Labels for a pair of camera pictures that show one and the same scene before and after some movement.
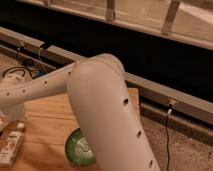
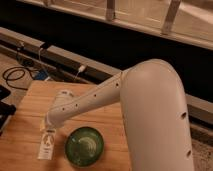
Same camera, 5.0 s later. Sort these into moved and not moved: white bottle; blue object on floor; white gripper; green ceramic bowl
Moved: white bottle; white gripper
Not moved: blue object on floor; green ceramic bowl
